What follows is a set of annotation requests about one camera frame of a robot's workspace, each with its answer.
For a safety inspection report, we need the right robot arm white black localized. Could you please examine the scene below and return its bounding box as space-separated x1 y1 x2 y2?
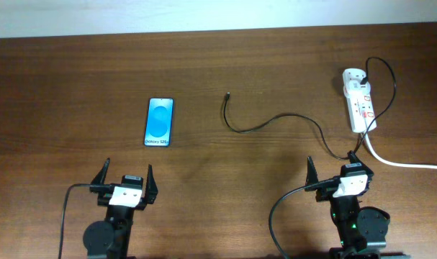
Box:
305 152 390 258

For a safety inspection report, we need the white USB charger adapter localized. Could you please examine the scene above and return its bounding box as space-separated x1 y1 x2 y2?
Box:
342 68 371 98

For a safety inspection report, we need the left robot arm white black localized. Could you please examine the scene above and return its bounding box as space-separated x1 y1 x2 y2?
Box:
83 159 158 259

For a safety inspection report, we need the blue-screen Galaxy smartphone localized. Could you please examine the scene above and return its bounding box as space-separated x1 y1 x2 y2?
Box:
144 98 174 147

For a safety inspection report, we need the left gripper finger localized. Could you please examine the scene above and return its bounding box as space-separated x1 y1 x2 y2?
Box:
89 158 110 193
144 165 158 204

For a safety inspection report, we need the black USB charging cable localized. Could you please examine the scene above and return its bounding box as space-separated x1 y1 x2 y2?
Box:
222 56 397 160

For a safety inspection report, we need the white power strip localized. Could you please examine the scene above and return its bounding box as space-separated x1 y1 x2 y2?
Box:
343 86 377 133

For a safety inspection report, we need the white power strip cord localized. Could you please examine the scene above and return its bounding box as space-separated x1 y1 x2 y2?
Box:
361 132 437 171

